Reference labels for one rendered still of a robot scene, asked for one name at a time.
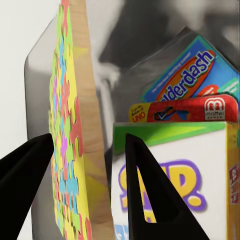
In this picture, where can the toy box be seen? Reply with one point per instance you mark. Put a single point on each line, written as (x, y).
(132, 43)

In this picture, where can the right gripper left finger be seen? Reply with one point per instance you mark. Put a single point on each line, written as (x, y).
(21, 173)

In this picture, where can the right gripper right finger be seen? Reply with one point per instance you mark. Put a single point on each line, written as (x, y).
(174, 220)

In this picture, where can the board game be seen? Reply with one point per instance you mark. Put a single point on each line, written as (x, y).
(199, 71)
(200, 156)

